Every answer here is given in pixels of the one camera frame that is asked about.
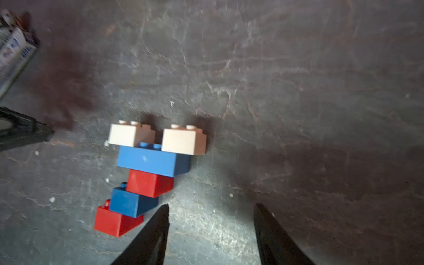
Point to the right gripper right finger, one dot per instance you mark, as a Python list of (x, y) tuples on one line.
[(275, 246)]

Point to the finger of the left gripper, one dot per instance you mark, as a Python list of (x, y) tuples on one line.
[(19, 130)]

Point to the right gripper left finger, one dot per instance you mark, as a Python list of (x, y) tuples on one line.
[(149, 246)]

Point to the red lego brick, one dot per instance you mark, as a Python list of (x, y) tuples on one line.
[(114, 224), (149, 184)]

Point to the dark blue small lego brick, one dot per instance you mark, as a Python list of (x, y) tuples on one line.
[(130, 204)]

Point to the light blue long lego brick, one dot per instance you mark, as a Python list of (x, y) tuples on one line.
[(151, 159)]

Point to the white lego brick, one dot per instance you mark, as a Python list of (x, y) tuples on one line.
[(131, 133), (188, 140)]

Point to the flag patterned pouch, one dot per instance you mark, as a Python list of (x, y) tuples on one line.
[(18, 45)]

